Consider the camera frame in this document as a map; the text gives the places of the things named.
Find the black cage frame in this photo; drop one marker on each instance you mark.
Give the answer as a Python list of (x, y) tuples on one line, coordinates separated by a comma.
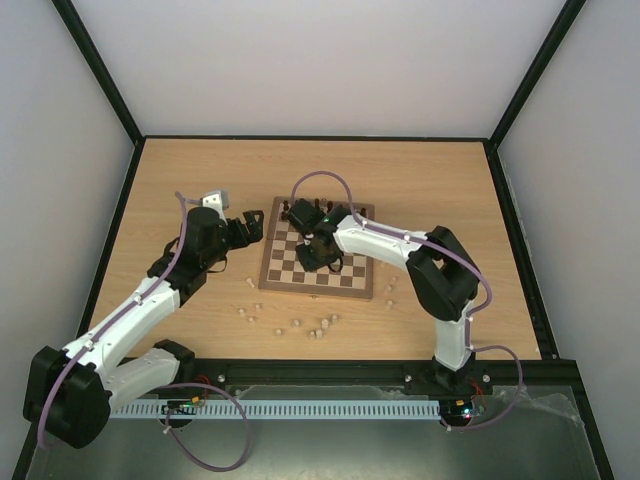
[(515, 232)]

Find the wooden chess board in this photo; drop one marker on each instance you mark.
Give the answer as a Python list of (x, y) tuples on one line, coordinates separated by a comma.
[(281, 271)]

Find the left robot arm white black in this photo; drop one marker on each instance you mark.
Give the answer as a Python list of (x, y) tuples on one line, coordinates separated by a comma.
[(72, 392)]

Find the white slotted cable duct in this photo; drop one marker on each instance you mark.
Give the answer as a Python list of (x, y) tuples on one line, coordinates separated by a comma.
[(292, 410)]

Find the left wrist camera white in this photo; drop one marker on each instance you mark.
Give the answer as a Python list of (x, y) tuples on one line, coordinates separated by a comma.
[(217, 199)]

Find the left controller board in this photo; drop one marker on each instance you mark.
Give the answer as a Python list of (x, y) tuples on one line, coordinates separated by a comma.
[(183, 406)]

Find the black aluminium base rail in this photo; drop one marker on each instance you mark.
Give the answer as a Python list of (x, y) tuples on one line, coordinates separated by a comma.
[(414, 377)]

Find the controller board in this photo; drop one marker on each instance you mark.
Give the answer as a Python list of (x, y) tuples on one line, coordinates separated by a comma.
[(465, 408), (183, 406)]

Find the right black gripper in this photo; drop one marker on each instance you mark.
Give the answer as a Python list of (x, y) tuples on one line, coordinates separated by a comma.
[(310, 254)]

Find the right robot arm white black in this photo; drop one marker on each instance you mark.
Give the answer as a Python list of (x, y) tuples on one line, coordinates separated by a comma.
[(444, 278)]

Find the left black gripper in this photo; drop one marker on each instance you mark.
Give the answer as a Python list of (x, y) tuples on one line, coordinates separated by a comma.
[(256, 231)]

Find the right controller board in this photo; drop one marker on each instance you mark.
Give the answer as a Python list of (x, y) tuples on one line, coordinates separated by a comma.
[(465, 408)]

